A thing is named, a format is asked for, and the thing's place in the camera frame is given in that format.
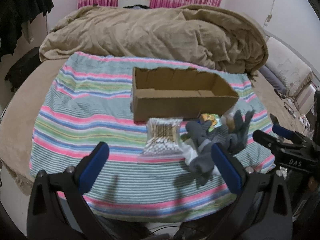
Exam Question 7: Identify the black hanging clothes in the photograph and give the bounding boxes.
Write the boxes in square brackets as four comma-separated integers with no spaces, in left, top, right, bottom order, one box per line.
[1,0,54,56]

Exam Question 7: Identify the tan bed sheet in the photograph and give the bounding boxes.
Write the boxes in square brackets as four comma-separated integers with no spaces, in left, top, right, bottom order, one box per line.
[1,60,304,196]

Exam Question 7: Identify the clear snack bag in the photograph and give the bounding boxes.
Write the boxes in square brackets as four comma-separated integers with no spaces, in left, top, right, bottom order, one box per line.
[220,110,235,132]

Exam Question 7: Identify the striped colourful towel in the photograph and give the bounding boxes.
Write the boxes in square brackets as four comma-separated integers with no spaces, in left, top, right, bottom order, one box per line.
[28,51,276,223]

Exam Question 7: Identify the cotton swab bag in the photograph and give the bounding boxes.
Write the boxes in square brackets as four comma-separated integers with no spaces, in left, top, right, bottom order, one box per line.
[139,118,183,161]

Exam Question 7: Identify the white wall cable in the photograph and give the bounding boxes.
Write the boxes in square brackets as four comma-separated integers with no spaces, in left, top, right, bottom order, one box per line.
[262,0,279,28]

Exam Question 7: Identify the yellow cartoon tissue pack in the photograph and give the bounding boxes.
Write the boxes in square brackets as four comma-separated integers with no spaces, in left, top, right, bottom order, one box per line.
[200,113,222,132]

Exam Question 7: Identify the beige flower pillow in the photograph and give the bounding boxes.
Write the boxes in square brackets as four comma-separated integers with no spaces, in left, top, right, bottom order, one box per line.
[265,37,313,97]

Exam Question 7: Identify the grey glove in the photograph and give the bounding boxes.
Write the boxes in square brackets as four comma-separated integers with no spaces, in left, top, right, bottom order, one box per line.
[185,121,229,186]
[222,110,255,155]

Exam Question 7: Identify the tan rumpled duvet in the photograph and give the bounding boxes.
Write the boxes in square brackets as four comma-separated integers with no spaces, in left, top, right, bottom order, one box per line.
[40,5,268,74]

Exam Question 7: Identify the grey pillow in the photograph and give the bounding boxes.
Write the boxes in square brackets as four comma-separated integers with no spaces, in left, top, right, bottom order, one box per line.
[259,65,287,94]

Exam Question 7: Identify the brown cardboard box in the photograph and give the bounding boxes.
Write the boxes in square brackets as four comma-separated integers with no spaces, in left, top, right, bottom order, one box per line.
[131,67,239,122]

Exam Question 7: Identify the metal bed headboard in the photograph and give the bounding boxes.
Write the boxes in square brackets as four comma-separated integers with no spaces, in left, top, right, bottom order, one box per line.
[264,28,319,80]

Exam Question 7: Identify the black suitcase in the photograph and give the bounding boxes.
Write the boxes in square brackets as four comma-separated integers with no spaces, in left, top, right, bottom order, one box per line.
[4,47,41,93]

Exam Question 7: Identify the white sock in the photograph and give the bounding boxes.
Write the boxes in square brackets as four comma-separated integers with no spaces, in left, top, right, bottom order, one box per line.
[182,139,221,177]

